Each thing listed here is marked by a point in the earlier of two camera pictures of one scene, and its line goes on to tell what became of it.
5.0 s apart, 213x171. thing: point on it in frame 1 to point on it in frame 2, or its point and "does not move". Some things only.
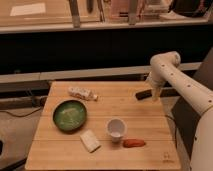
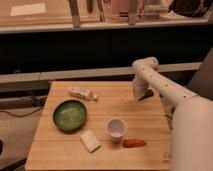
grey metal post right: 132,15 does not move
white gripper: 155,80 to 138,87
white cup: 116,126 does not move
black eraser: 143,94 does not move
